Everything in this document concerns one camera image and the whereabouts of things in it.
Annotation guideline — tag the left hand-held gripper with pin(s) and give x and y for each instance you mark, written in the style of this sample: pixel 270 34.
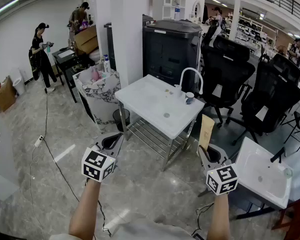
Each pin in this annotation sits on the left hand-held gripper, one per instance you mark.
pixel 95 165

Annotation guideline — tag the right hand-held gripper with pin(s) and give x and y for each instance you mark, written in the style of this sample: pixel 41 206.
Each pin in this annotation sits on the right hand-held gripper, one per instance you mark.
pixel 222 180

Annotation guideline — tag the person's left forearm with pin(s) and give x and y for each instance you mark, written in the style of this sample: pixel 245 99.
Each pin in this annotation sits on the person's left forearm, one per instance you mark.
pixel 86 209

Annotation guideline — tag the black mesh waste bin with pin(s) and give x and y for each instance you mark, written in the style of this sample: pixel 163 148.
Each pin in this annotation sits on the black mesh waste bin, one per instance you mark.
pixel 120 120

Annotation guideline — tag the marble pattern storage box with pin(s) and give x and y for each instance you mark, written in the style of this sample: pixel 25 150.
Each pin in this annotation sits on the marble pattern storage box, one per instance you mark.
pixel 102 94

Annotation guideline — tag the white rectangular sink basin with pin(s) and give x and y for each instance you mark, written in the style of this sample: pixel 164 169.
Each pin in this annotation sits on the white rectangular sink basin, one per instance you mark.
pixel 262 176

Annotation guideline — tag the white sink on steel stand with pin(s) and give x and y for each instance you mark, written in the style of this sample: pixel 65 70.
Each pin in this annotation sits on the white sink on steel stand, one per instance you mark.
pixel 152 104

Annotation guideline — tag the round steel sink drain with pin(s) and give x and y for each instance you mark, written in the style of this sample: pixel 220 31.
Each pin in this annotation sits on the round steel sink drain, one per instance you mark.
pixel 166 114

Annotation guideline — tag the blue and white mug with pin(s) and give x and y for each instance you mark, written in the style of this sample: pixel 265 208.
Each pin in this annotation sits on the blue and white mug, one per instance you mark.
pixel 189 98

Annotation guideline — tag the black faucet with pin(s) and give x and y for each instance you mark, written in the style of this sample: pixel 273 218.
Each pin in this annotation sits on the black faucet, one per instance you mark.
pixel 277 155

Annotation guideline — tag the pink bottle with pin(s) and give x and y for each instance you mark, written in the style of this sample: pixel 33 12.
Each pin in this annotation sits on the pink bottle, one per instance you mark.
pixel 95 74

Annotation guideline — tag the clear glass cup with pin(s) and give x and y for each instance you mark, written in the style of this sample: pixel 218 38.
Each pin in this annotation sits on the clear glass cup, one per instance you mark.
pixel 177 91

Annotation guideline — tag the white power strip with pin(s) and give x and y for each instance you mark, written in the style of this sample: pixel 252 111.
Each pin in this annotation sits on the white power strip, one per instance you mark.
pixel 38 141

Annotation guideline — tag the white pump bottle blue cap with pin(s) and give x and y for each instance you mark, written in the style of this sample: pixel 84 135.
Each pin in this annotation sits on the white pump bottle blue cap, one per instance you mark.
pixel 107 65

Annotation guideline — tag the black mesh office chair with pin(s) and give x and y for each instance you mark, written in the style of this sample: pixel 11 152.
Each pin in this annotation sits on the black mesh office chair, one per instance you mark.
pixel 225 71
pixel 272 101

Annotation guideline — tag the white curved faucet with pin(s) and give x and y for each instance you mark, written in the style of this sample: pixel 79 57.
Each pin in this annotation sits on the white curved faucet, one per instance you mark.
pixel 190 70

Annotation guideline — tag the black folding chair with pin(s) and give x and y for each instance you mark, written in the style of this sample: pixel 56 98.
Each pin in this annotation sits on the black folding chair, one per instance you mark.
pixel 298 129

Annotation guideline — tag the person's white shirt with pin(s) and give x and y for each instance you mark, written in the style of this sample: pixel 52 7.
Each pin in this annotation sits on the person's white shirt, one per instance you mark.
pixel 140 231

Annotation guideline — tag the black side table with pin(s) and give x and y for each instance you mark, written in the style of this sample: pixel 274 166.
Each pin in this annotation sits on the black side table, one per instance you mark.
pixel 65 59

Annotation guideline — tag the reddish wooden stool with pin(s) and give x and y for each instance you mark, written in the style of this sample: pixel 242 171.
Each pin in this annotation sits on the reddish wooden stool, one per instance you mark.
pixel 293 219

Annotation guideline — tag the large cardboard box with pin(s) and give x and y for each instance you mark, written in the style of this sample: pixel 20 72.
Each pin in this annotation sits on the large cardboard box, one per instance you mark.
pixel 86 40

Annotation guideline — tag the large black printer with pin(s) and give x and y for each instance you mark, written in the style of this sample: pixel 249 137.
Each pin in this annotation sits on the large black printer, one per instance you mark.
pixel 168 51

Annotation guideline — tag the white pedal bin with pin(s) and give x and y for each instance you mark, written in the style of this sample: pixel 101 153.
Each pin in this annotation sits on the white pedal bin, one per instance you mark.
pixel 18 80

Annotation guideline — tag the small cardboard box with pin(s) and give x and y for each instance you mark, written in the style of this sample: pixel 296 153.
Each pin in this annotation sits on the small cardboard box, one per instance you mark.
pixel 5 95

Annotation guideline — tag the white storage rack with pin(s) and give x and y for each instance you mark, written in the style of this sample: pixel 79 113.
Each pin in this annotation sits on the white storage rack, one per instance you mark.
pixel 255 32

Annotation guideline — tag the clear water bottle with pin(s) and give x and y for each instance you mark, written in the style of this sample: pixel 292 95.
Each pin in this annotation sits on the clear water bottle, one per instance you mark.
pixel 177 12

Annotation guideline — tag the long ceiling light strip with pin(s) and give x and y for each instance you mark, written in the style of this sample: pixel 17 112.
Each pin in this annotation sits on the long ceiling light strip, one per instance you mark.
pixel 3 9

